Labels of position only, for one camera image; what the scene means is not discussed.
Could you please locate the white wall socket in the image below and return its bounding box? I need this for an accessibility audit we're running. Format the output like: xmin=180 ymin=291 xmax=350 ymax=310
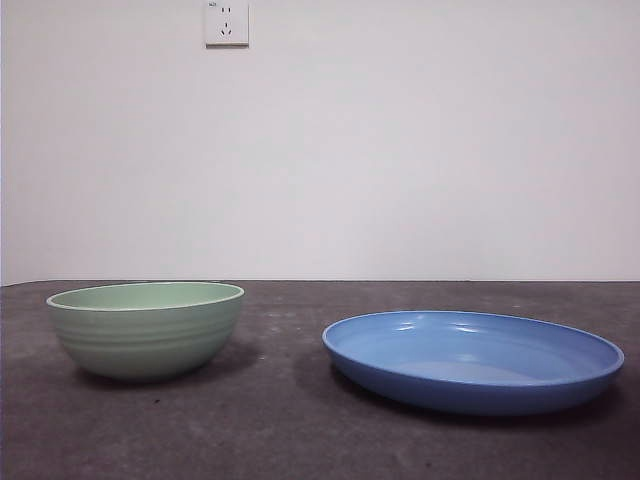
xmin=204 ymin=0 xmax=250 ymax=50

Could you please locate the green ribbed bowl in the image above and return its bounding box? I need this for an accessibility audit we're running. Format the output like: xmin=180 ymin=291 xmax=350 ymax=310
xmin=46 ymin=281 xmax=246 ymax=384

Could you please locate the blue round plate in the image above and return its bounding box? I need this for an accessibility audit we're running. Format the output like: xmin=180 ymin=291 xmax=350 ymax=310
xmin=321 ymin=309 xmax=626 ymax=417

